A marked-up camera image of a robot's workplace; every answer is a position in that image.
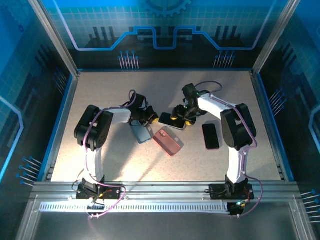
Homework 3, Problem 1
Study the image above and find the aluminium frame cross rail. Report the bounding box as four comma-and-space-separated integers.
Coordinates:
29, 181, 301, 201

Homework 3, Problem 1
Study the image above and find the red phone case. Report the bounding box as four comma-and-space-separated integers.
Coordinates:
152, 129, 182, 157

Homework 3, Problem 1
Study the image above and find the aluminium frame post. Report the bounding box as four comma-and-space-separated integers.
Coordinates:
27, 0, 81, 77
251, 0, 302, 76

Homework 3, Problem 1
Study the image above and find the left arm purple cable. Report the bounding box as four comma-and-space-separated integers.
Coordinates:
71, 89, 138, 220

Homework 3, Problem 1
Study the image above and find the aluminium table side rail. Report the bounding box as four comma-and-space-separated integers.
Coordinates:
39, 72, 81, 182
249, 71, 296, 182

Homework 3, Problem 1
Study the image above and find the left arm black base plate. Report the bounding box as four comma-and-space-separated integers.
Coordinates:
75, 184, 124, 200

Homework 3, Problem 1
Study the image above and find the slotted white cable duct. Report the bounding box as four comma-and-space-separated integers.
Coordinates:
39, 201, 230, 214

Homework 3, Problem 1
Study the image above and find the grey metal panel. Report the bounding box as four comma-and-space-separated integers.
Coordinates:
17, 211, 313, 240

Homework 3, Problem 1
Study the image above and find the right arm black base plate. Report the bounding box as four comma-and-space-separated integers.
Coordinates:
208, 183, 256, 200

